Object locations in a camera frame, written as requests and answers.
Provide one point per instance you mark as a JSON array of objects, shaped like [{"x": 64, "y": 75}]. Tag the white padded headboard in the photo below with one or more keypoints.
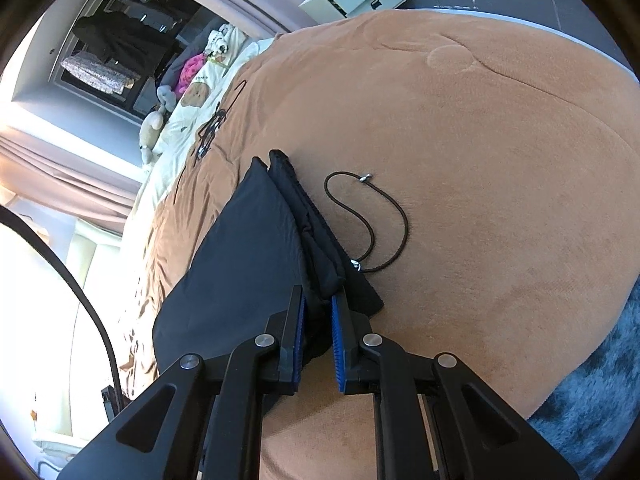
[{"x": 50, "y": 335}]

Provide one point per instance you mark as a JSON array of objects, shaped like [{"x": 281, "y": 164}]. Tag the bear print pillow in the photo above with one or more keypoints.
[{"x": 200, "y": 92}]

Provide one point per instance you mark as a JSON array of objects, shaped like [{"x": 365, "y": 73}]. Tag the cream duvet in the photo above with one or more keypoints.
[{"x": 150, "y": 195}]

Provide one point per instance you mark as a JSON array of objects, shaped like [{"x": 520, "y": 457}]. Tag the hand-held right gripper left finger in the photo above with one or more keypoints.
[{"x": 299, "y": 340}]

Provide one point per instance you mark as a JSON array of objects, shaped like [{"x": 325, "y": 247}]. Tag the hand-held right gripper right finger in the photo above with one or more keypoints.
[{"x": 339, "y": 350}]

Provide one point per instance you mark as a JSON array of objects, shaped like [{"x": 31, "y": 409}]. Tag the grey plush toy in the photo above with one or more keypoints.
[{"x": 165, "y": 95}]

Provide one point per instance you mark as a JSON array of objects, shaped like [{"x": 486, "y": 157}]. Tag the black spotted white cloth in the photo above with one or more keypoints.
[{"x": 217, "y": 45}]

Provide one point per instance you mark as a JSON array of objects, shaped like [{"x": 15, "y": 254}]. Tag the orange-brown blanket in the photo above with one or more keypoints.
[{"x": 475, "y": 185}]

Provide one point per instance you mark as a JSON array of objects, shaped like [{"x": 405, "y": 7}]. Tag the grey shaggy rug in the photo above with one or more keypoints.
[{"x": 590, "y": 410}]

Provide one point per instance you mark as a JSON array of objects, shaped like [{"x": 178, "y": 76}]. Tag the black pants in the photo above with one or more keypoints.
[{"x": 240, "y": 250}]

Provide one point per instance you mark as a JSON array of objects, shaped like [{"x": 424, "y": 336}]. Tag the pink cloth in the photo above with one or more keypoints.
[{"x": 190, "y": 72}]

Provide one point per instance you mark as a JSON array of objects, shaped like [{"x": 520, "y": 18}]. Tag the floral hanging garment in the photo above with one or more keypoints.
[{"x": 97, "y": 75}]

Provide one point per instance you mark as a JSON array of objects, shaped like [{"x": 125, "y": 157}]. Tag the beige teddy bear plush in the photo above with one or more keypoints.
[{"x": 150, "y": 127}]

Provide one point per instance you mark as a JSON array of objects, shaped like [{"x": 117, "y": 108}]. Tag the black hanging coat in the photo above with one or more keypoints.
[{"x": 115, "y": 35}]

